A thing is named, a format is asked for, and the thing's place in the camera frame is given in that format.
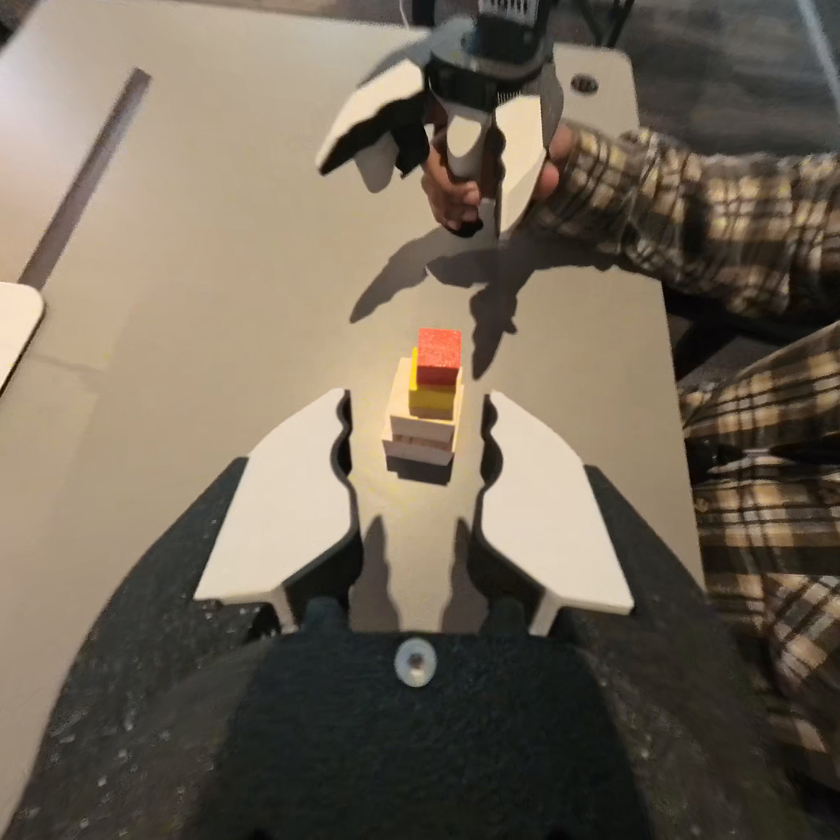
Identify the person's right forearm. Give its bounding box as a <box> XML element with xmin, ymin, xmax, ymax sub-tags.
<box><xmin>518</xmin><ymin>128</ymin><xmax>840</xmax><ymax>324</ymax></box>

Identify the yellow wooden cube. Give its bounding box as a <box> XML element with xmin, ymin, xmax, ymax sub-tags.
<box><xmin>407</xmin><ymin>347</ymin><xmax>461</xmax><ymax>421</ymax></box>

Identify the red wooden cube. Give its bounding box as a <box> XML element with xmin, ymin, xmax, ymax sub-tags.
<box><xmin>416</xmin><ymin>327</ymin><xmax>464</xmax><ymax>387</ymax></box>

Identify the person's right hand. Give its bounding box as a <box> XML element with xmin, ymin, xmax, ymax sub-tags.
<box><xmin>420</xmin><ymin>122</ymin><xmax>581</xmax><ymax>238</ymax></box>

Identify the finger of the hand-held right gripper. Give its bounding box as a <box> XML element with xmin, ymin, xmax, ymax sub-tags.
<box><xmin>492</xmin><ymin>95</ymin><xmax>565</xmax><ymax>236</ymax></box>
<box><xmin>315</xmin><ymin>60</ymin><xmax>431</xmax><ymax>196</ymax></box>

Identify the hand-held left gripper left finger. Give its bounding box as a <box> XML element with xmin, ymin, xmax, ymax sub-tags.
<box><xmin>193</xmin><ymin>387</ymin><xmax>363</xmax><ymax>635</ymax></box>

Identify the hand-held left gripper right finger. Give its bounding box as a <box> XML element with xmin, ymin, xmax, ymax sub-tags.
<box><xmin>474</xmin><ymin>390</ymin><xmax>636</xmax><ymax>637</ymax></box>

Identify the large natural wooden cube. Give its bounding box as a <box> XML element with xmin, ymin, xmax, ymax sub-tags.
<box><xmin>382</xmin><ymin>427</ymin><xmax>458</xmax><ymax>488</ymax></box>

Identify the person's plaid shirt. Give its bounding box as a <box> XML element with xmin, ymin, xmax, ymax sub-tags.
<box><xmin>676</xmin><ymin>322</ymin><xmax>840</xmax><ymax>791</ymax></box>

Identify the white tablet stand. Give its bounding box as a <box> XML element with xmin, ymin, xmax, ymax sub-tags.
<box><xmin>0</xmin><ymin>282</ymin><xmax>46</xmax><ymax>396</ymax></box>

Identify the small natural wooden cube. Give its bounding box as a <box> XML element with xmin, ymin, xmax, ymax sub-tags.
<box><xmin>388</xmin><ymin>357</ymin><xmax>467</xmax><ymax>442</ymax></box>

